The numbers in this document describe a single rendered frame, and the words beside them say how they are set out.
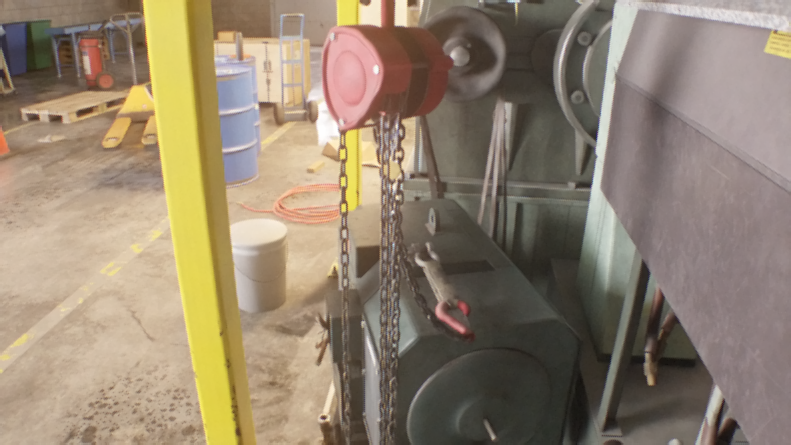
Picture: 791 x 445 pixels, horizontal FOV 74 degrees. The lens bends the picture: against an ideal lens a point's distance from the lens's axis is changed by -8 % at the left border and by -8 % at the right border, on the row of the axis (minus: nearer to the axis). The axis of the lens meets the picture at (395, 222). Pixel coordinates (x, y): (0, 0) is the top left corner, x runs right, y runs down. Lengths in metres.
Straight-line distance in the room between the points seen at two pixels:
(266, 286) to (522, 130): 1.45
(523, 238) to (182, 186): 1.24
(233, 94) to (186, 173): 3.22
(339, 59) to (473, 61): 0.92
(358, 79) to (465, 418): 0.76
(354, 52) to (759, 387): 0.66
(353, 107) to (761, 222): 0.55
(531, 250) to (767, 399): 1.45
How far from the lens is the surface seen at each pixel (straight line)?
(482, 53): 1.77
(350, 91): 0.84
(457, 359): 1.20
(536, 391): 1.32
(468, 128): 1.95
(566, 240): 2.07
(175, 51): 1.16
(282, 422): 2.21
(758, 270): 0.73
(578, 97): 1.69
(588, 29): 1.69
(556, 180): 2.02
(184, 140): 1.19
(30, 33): 12.89
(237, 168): 4.53
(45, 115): 7.82
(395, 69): 0.80
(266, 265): 2.72
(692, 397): 1.54
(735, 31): 0.91
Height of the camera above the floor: 1.48
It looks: 23 degrees down
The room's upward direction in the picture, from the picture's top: 1 degrees clockwise
